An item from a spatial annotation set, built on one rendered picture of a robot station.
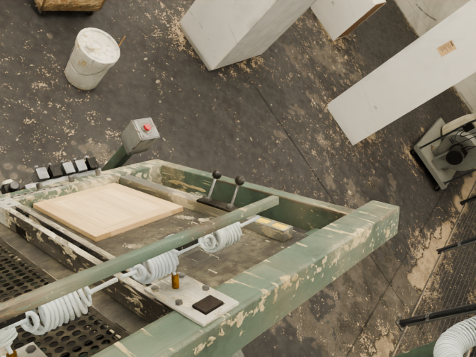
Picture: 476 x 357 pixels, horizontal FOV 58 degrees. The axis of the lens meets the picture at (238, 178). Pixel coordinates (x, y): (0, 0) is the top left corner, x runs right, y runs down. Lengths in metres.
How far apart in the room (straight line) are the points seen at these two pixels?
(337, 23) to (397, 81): 1.75
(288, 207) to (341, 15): 4.90
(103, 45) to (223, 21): 1.21
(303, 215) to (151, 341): 0.95
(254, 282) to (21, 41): 2.87
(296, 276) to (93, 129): 2.46
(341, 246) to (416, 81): 3.83
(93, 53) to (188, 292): 2.45
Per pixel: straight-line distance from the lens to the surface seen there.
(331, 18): 6.42
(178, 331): 0.85
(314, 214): 1.61
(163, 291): 0.96
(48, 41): 3.61
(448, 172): 6.77
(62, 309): 0.80
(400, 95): 4.98
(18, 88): 3.28
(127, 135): 2.29
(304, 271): 1.06
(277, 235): 1.42
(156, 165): 2.19
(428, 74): 4.86
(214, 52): 4.14
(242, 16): 3.89
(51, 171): 2.14
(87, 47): 3.17
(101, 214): 1.69
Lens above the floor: 2.62
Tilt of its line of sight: 44 degrees down
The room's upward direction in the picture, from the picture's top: 55 degrees clockwise
